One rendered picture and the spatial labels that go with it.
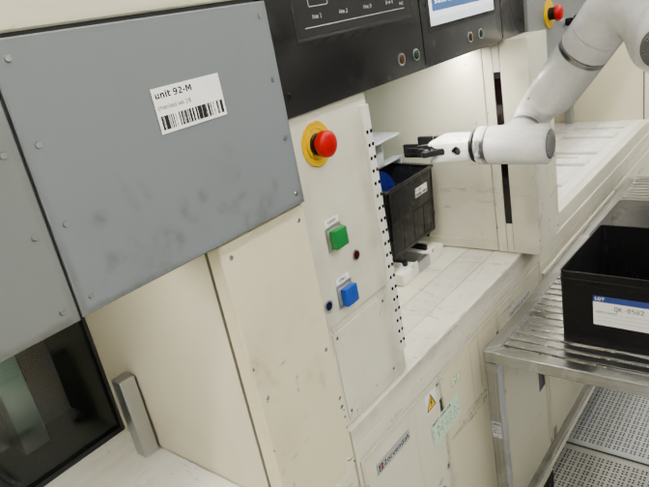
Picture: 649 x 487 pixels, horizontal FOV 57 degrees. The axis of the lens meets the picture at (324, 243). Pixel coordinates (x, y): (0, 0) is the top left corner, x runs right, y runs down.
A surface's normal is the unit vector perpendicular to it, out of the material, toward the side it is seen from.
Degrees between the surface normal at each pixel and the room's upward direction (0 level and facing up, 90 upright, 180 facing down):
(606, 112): 90
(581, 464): 0
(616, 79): 90
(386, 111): 90
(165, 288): 90
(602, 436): 0
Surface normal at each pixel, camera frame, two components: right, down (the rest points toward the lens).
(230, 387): -0.61, 0.38
